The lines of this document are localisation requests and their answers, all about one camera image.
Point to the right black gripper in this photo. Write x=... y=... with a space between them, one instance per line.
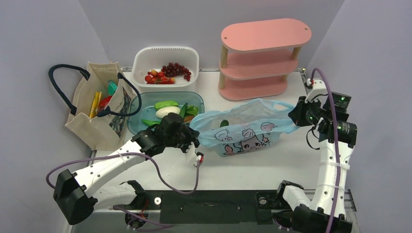
x=297 y=115

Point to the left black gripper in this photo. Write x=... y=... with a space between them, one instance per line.
x=192 y=135

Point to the dark green cucumber from bag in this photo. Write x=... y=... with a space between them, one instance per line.
x=224 y=123

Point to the beige canvas tote bag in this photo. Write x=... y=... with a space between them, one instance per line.
x=106 y=130

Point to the blue plastic grocery bag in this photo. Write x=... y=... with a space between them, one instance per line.
x=254 y=125

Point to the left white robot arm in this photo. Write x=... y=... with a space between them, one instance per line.
x=78 y=194

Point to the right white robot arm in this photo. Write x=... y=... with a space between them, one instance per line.
x=325 y=212

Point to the brown mushroom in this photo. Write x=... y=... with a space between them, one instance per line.
x=188 y=119

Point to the long green okra pod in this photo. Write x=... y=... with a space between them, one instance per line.
x=150 y=122

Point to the green leafy vegetable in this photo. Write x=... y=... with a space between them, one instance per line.
x=192 y=110

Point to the green bumpy cucumber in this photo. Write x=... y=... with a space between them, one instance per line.
x=166 y=103

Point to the blue transparent tray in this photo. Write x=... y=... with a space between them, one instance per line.
x=148 y=111

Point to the red cherries pile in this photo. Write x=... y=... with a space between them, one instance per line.
x=158 y=77

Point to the red grape bunch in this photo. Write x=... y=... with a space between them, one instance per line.
x=175 y=69

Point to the white plastic basket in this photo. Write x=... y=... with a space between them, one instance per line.
x=156 y=57

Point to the red snack packet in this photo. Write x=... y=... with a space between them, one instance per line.
x=103 y=104

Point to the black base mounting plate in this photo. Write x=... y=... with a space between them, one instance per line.
x=213 y=207

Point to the teal packet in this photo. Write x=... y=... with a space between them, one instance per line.
x=111 y=87

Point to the yellow snack packet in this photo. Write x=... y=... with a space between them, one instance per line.
x=95 y=104

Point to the pink three-tier shelf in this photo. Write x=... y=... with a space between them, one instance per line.
x=257 y=57

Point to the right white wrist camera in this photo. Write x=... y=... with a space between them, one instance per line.
x=317 y=89

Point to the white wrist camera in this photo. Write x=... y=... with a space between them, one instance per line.
x=193 y=156
x=317 y=89

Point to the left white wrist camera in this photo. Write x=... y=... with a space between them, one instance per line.
x=193 y=156

